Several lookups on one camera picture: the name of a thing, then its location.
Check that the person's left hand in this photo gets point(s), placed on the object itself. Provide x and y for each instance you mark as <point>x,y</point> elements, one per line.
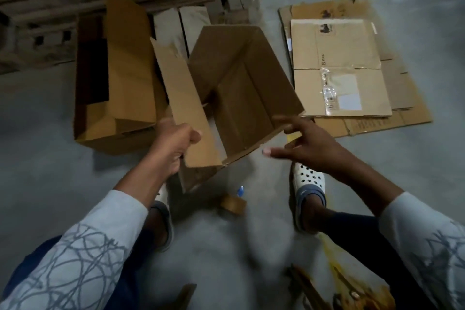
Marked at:
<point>174,148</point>

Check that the flat brown cardboard sheet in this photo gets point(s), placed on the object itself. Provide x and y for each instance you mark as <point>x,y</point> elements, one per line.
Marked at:
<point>410,103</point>

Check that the person's white clog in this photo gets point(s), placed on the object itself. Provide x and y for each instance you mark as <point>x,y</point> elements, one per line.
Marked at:
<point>163,212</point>
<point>309,179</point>

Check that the person's left forearm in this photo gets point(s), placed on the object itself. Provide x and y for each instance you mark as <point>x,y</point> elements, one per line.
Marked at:
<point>94,241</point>

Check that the brown packing tape roll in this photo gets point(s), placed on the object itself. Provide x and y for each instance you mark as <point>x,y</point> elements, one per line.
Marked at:
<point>233,205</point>

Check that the person's left white clog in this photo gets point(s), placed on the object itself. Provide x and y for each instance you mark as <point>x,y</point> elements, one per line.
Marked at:
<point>163,212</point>

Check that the person's right forearm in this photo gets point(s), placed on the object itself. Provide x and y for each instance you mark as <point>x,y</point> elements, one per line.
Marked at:
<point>414,226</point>

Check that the person's right white clog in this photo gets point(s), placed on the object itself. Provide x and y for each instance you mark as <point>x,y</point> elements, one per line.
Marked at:
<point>309,179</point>

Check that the person's right hand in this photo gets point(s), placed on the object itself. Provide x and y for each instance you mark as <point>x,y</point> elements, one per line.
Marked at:
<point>312,148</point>

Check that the large black-label cardboard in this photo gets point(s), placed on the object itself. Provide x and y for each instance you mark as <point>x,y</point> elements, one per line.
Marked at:
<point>127,66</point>

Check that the small brown cardboard box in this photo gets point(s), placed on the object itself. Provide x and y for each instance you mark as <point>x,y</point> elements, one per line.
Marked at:
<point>181,26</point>

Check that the small cardboard box being taped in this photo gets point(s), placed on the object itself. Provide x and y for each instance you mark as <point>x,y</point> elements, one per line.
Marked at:
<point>247,88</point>

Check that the person's blue trousers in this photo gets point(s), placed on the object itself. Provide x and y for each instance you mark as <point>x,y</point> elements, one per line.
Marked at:
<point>131,277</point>

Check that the wooden pallet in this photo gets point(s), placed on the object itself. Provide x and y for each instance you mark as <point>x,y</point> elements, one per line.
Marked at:
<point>58,23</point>

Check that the brown plastic-wrapped stool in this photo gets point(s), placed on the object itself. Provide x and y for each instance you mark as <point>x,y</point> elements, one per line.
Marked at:
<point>349,281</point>

